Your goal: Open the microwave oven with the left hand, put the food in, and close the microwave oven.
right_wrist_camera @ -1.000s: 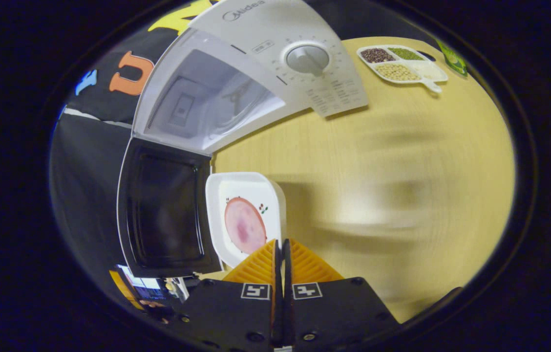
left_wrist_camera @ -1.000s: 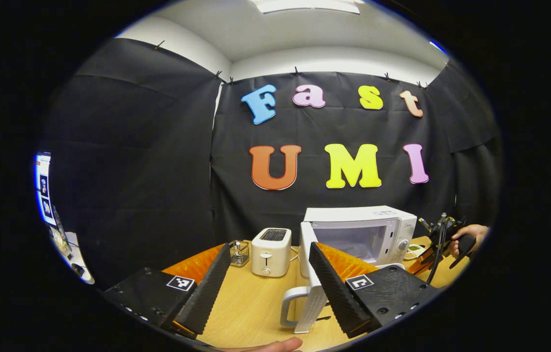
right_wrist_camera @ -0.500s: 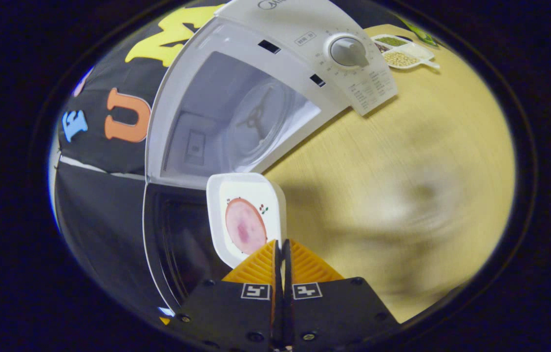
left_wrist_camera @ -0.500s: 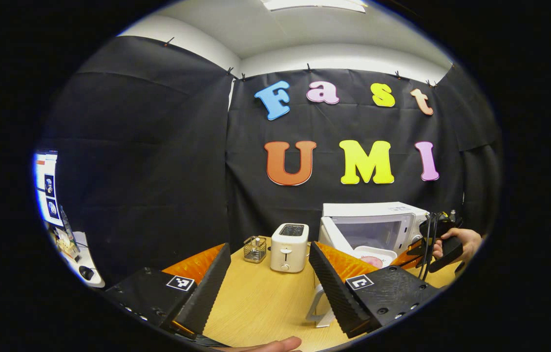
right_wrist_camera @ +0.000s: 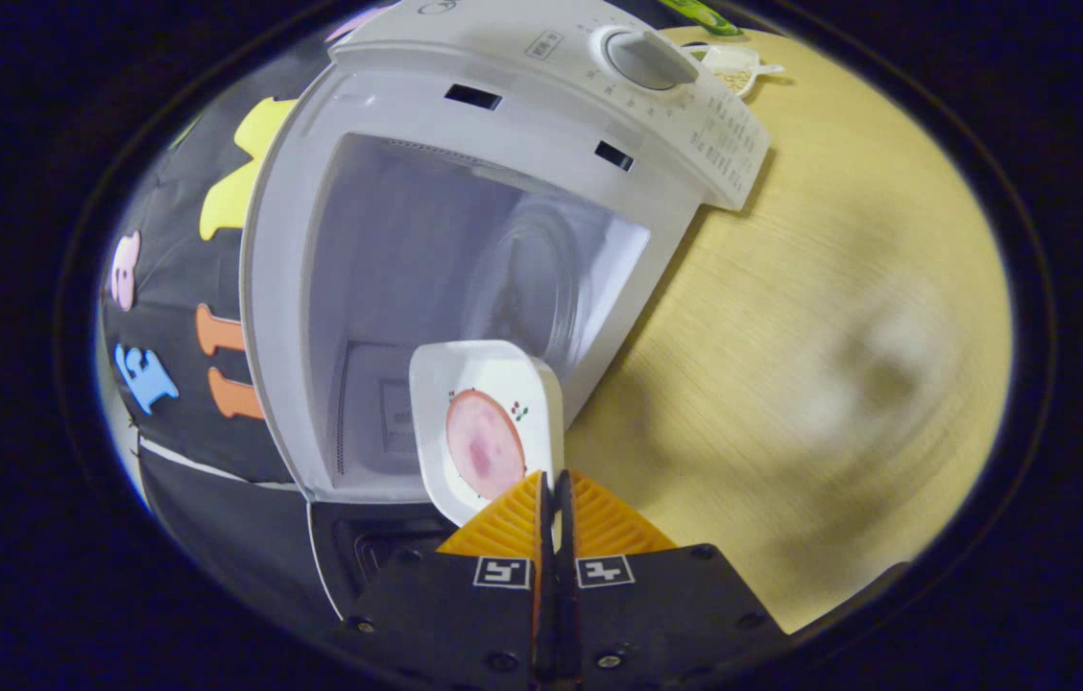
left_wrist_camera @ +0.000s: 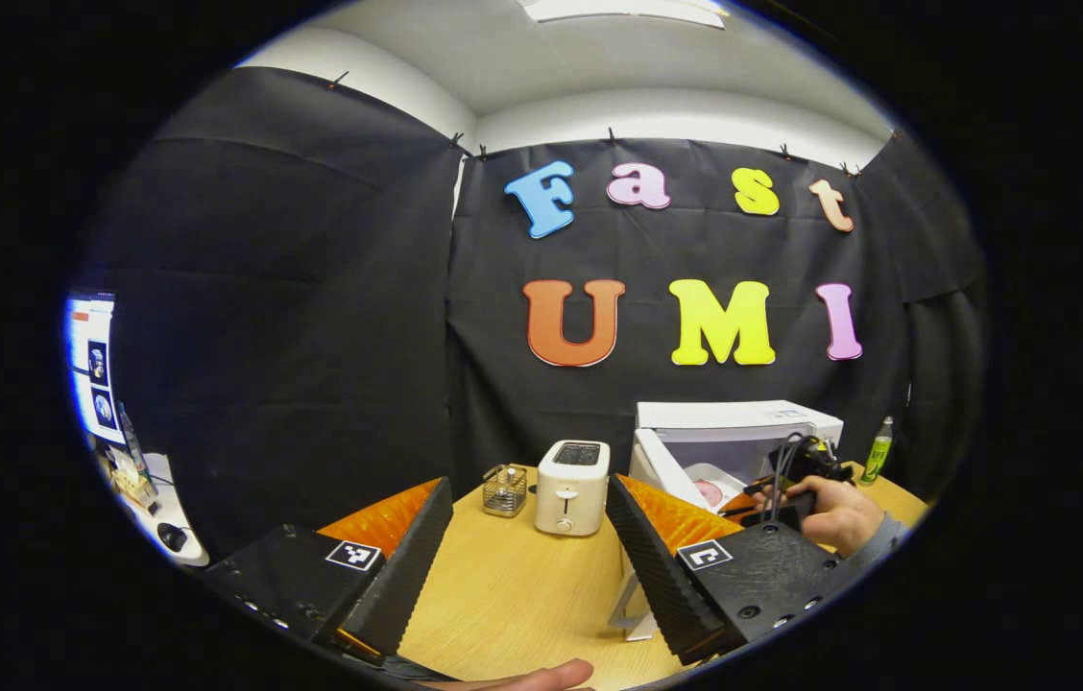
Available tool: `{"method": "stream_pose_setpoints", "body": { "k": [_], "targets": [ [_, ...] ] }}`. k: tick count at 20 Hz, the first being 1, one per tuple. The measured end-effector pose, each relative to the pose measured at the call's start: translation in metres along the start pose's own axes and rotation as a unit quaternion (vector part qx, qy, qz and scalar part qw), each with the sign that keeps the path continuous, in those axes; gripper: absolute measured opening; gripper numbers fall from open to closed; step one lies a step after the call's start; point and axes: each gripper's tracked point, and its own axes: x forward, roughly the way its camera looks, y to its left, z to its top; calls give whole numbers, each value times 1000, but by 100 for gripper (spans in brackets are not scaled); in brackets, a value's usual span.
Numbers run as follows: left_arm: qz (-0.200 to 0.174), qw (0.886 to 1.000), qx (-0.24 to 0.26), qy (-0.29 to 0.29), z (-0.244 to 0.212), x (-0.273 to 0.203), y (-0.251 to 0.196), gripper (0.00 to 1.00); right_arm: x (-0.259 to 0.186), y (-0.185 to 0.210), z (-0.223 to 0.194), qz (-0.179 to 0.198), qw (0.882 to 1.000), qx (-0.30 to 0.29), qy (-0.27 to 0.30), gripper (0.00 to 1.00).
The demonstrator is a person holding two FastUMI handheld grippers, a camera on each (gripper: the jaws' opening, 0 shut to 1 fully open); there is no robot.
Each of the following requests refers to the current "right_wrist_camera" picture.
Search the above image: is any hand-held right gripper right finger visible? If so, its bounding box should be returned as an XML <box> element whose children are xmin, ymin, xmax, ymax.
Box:
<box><xmin>553</xmin><ymin>468</ymin><xmax>792</xmax><ymax>691</ymax></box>

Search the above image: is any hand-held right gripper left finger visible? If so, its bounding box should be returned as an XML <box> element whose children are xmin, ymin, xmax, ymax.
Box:
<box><xmin>335</xmin><ymin>470</ymin><xmax>554</xmax><ymax>691</ymax></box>

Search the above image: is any white dish with ham slice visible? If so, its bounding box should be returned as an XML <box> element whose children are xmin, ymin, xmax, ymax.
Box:
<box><xmin>409</xmin><ymin>340</ymin><xmax>566</xmax><ymax>527</ymax></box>

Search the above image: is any white microwave oven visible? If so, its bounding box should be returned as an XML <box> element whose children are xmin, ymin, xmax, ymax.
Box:
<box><xmin>239</xmin><ymin>0</ymin><xmax>773</xmax><ymax>625</ymax></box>

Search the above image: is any glass turntable plate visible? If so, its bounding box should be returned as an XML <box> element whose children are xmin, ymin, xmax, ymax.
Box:
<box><xmin>465</xmin><ymin>197</ymin><xmax>624</xmax><ymax>370</ymax></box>

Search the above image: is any white divided tray with beans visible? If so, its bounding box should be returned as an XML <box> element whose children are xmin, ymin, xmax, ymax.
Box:
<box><xmin>690</xmin><ymin>43</ymin><xmax>785</xmax><ymax>99</ymax></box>

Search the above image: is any green drink bottle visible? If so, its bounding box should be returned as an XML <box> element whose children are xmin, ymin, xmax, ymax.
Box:
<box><xmin>662</xmin><ymin>0</ymin><xmax>744</xmax><ymax>36</ymax></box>

